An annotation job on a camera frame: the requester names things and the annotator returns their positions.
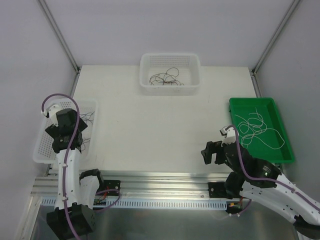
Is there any purple cable bundle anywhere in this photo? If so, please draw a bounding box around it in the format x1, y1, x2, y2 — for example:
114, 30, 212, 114
78, 111, 96, 126

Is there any white thin cable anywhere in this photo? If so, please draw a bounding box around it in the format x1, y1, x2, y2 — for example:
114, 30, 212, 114
249, 127, 286, 151
233, 106, 270, 138

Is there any brown thin cable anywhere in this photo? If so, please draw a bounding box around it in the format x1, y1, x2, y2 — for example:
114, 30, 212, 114
149, 72, 176, 86
164, 66, 185, 87

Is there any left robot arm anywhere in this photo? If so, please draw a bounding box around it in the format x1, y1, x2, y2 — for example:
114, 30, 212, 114
45, 105, 105, 240

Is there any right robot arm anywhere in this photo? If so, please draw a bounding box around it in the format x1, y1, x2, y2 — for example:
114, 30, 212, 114
201, 141, 320, 240

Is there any white basket at left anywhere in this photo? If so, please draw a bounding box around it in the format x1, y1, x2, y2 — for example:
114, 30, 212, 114
32, 98, 99, 164

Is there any white basket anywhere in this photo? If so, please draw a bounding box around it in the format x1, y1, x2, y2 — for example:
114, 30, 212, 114
139, 53, 202, 96
32, 98, 99, 164

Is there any green plastic tray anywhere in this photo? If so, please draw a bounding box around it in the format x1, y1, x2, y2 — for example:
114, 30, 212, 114
229, 97, 295, 164

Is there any white basket at back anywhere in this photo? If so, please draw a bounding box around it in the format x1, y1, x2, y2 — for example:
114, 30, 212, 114
139, 53, 202, 96

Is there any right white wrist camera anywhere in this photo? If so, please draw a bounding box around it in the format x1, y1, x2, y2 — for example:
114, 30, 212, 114
220, 125, 237, 146

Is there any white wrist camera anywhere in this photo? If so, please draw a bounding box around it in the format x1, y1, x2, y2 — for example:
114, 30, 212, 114
220, 125, 237, 146
42, 104, 62, 127

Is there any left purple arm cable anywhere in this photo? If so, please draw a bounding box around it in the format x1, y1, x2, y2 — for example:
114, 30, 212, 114
41, 92, 121, 238

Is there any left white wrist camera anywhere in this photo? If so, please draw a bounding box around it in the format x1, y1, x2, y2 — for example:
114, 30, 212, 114
42, 104, 62, 127

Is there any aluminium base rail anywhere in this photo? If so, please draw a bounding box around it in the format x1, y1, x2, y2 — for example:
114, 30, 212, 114
31, 170, 298, 201

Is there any right aluminium frame post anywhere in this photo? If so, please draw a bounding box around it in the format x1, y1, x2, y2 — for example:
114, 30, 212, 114
250, 0, 302, 76

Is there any aluminium frame post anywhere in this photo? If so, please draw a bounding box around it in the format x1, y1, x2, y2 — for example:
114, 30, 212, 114
250, 0, 302, 76
37, 0, 81, 73

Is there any white slotted cable duct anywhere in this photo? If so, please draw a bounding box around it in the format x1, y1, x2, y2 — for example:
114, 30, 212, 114
41, 197, 228, 211

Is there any left aluminium frame post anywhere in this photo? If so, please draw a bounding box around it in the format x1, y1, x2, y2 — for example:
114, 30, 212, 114
37, 0, 81, 73

